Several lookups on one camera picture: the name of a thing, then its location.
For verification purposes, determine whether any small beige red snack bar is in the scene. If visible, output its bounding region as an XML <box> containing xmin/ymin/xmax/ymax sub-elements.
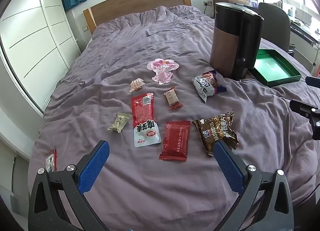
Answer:
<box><xmin>164</xmin><ymin>87</ymin><xmax>184</xmax><ymax>109</ymax></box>

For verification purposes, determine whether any green tray box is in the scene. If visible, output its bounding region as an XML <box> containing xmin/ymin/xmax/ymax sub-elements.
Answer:
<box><xmin>247</xmin><ymin>49</ymin><xmax>302</xmax><ymax>88</ymax></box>

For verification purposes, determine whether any small red sachet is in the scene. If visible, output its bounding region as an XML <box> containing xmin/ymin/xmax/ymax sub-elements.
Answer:
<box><xmin>44</xmin><ymin>149</ymin><xmax>57</xmax><ymax>173</ymax></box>

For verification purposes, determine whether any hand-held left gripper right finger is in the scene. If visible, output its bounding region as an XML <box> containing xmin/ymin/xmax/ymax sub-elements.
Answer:
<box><xmin>214</xmin><ymin>141</ymin><xmax>294</xmax><ymax>231</ymax></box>

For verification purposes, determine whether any white wardrobe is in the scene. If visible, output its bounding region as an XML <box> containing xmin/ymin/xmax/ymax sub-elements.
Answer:
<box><xmin>0</xmin><ymin>0</ymin><xmax>83</xmax><ymax>119</ymax></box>

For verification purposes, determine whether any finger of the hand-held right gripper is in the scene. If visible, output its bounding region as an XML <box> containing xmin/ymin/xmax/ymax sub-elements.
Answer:
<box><xmin>306</xmin><ymin>76</ymin><xmax>320</xmax><ymax>87</ymax></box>
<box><xmin>290</xmin><ymin>99</ymin><xmax>320</xmax><ymax>141</ymax></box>

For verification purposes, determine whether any brown crinkled snack packet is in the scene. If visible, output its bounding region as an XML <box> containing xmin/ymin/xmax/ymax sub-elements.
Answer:
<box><xmin>192</xmin><ymin>109</ymin><xmax>240</xmax><ymax>158</ymax></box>

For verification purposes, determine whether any wooden headboard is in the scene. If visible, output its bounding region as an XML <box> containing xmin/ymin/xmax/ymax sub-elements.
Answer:
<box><xmin>83</xmin><ymin>0</ymin><xmax>192</xmax><ymax>35</ymax></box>

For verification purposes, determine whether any brown black electric kettle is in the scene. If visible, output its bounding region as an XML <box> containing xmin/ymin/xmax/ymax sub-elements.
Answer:
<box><xmin>209</xmin><ymin>2</ymin><xmax>265</xmax><ymax>80</ymax></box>

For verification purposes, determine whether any olive green candy packet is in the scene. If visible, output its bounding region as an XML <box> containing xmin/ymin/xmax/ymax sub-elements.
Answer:
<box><xmin>107</xmin><ymin>113</ymin><xmax>132</xmax><ymax>133</ymax></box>

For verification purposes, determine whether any white blue wafer packet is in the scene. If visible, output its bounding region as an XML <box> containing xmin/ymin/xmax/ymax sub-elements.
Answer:
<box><xmin>192</xmin><ymin>69</ymin><xmax>227</xmax><ymax>104</ymax></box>

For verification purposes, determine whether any grey office chair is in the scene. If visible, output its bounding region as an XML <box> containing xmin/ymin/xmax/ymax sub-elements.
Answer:
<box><xmin>257</xmin><ymin>2</ymin><xmax>297</xmax><ymax>58</ymax></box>

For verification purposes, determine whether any white desk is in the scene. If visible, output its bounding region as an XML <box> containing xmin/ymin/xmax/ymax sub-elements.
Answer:
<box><xmin>287</xmin><ymin>4</ymin><xmax>320</xmax><ymax>72</ymax></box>

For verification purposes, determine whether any square red snack packet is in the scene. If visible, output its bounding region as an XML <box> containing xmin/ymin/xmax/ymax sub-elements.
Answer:
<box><xmin>159</xmin><ymin>120</ymin><xmax>191</xmax><ymax>162</ymax></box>

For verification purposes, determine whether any pink striped candy packet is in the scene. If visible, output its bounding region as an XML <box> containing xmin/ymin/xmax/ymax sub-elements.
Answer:
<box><xmin>129</xmin><ymin>78</ymin><xmax>146</xmax><ymax>93</ymax></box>

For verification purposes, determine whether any pink flower snack packet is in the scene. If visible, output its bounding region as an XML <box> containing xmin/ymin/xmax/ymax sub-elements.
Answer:
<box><xmin>147</xmin><ymin>58</ymin><xmax>181</xmax><ymax>85</ymax></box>

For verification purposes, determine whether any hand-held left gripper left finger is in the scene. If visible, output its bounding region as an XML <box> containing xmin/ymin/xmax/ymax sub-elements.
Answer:
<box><xmin>28</xmin><ymin>140</ymin><xmax>110</xmax><ymax>231</ymax></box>

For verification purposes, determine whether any long red snack packet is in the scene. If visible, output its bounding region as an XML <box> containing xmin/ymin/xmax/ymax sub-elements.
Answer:
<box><xmin>131</xmin><ymin>93</ymin><xmax>162</xmax><ymax>148</ymax></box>

